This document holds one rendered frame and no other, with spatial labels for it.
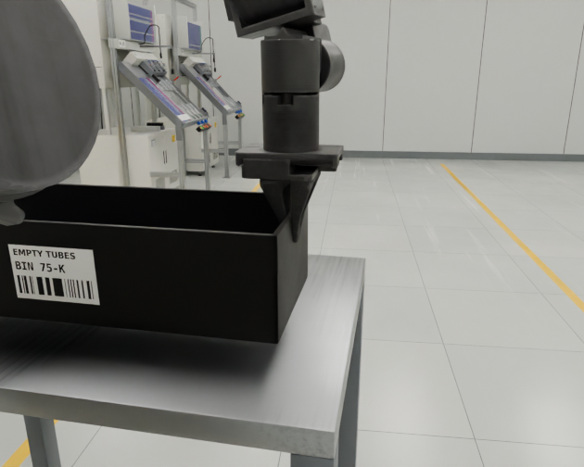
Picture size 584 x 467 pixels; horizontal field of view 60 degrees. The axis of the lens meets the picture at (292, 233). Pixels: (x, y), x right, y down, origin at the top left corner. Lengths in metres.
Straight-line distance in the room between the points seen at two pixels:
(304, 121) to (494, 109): 6.97
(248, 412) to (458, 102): 6.96
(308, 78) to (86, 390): 0.37
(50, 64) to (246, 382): 0.40
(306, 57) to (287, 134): 0.07
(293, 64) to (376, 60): 6.71
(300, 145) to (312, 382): 0.24
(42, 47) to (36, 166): 0.04
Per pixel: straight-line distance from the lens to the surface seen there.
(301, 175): 0.49
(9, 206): 0.21
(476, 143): 7.43
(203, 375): 0.55
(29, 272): 0.59
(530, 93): 7.55
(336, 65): 0.57
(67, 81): 0.20
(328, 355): 0.57
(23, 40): 0.19
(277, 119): 0.50
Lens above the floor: 1.09
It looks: 17 degrees down
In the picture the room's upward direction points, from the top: straight up
